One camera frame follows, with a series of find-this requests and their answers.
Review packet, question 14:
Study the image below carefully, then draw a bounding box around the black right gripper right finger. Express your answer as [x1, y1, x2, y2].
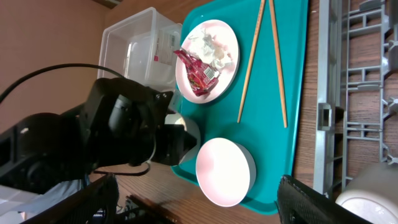
[275, 175, 368, 224]

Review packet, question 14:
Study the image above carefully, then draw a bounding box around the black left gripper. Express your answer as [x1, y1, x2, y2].
[83, 78, 198, 166]

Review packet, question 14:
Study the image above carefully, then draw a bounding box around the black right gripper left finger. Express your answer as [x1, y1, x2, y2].
[22, 174, 119, 224]

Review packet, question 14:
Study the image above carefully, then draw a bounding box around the grey bowl with rice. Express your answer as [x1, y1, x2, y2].
[165, 113, 201, 164]

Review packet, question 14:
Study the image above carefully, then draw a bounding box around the white paper cup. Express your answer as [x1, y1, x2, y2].
[335, 163, 398, 224]

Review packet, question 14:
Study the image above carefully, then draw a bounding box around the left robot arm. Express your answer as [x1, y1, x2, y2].
[1, 78, 198, 194]

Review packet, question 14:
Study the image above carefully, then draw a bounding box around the grey dishwasher rack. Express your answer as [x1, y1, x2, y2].
[313, 0, 397, 199]

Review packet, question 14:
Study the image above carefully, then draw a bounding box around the white empty bowl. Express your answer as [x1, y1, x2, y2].
[195, 138, 257, 207]

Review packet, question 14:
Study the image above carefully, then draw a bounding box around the clear plastic bin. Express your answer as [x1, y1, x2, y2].
[99, 7, 182, 91]

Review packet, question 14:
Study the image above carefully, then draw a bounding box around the red snack wrapper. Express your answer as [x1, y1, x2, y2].
[174, 49, 219, 96]

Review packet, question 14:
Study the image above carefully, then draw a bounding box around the teal serving tray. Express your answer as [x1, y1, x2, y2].
[180, 0, 309, 215]

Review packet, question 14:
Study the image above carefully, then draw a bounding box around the crumpled white napkin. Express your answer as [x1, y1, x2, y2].
[188, 28, 233, 70]

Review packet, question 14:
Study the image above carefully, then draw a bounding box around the white round plate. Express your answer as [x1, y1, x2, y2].
[175, 19, 239, 104]

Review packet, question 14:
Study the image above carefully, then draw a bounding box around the left wooden chopstick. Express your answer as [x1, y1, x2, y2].
[237, 0, 266, 123]

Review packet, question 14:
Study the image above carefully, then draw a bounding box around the wooden chopstick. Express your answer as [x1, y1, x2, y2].
[237, 0, 266, 123]
[269, 0, 287, 128]

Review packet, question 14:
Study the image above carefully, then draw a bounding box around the right wooden chopstick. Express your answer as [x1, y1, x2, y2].
[269, 0, 287, 128]

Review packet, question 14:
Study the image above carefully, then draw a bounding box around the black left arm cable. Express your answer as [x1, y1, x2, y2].
[0, 63, 125, 103]

